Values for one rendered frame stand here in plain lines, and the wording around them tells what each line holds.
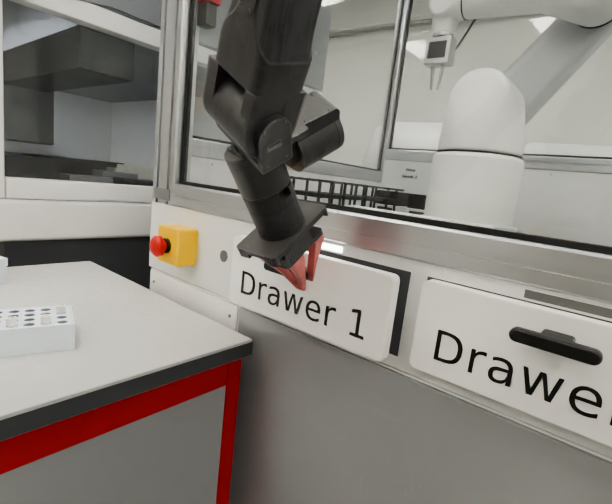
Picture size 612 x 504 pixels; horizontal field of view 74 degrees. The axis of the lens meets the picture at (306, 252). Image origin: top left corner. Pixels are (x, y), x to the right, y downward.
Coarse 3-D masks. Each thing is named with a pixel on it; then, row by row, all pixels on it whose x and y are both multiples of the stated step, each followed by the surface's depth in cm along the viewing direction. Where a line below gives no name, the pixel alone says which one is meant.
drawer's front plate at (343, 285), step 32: (320, 256) 56; (256, 288) 63; (288, 288) 59; (320, 288) 55; (352, 288) 52; (384, 288) 49; (288, 320) 59; (320, 320) 56; (352, 320) 52; (384, 320) 49; (384, 352) 50
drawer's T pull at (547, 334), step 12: (516, 336) 39; (528, 336) 38; (540, 336) 38; (552, 336) 38; (564, 336) 38; (540, 348) 38; (552, 348) 37; (564, 348) 36; (576, 348) 36; (588, 348) 35; (576, 360) 36; (588, 360) 35; (600, 360) 35
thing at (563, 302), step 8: (528, 296) 43; (536, 296) 42; (544, 296) 42; (552, 296) 41; (560, 304) 41; (568, 304) 41; (576, 304) 40; (584, 304) 40; (592, 312) 39; (600, 312) 39; (608, 312) 39
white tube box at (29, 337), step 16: (0, 320) 55; (32, 320) 57; (64, 320) 57; (0, 336) 52; (16, 336) 53; (32, 336) 54; (48, 336) 55; (64, 336) 56; (0, 352) 52; (16, 352) 53; (32, 352) 54
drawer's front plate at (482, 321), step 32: (448, 288) 46; (416, 320) 49; (448, 320) 47; (480, 320) 44; (512, 320) 42; (544, 320) 40; (576, 320) 39; (416, 352) 49; (448, 352) 47; (512, 352) 42; (544, 352) 41; (608, 352) 37; (480, 384) 45; (512, 384) 43; (576, 384) 39; (608, 384) 37; (544, 416) 41; (576, 416) 39; (608, 416) 38
